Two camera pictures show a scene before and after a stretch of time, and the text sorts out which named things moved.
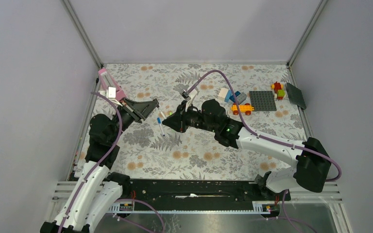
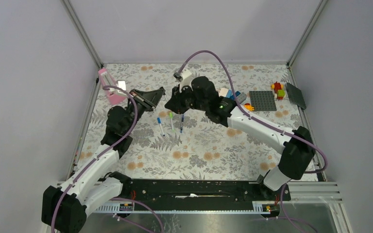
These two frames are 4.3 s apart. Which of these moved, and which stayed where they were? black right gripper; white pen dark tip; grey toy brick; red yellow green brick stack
Moved: black right gripper
Stayed: grey toy brick; red yellow green brick stack; white pen dark tip
